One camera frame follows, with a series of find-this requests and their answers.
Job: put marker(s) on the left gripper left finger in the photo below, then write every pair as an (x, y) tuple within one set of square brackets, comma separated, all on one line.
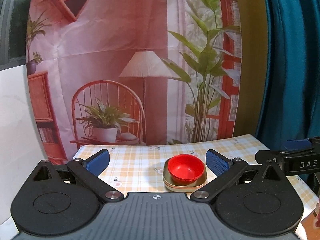
[(86, 173)]

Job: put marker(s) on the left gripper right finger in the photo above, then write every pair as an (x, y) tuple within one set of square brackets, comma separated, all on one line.
[(227, 174)]

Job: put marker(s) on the red bowl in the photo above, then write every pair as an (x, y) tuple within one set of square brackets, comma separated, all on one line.
[(186, 166), (182, 181)]

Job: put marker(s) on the orange square plate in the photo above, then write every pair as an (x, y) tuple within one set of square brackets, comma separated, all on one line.
[(185, 188)]

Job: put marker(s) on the person's hand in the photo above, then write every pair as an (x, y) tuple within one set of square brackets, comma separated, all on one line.
[(316, 213)]

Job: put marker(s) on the teal curtain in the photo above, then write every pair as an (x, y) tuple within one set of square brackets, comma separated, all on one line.
[(290, 108)]

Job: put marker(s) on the white marble board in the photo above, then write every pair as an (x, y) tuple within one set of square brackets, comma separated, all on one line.
[(20, 144)]

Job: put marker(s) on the printed room backdrop cloth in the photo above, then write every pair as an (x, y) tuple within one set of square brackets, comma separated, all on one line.
[(132, 72)]

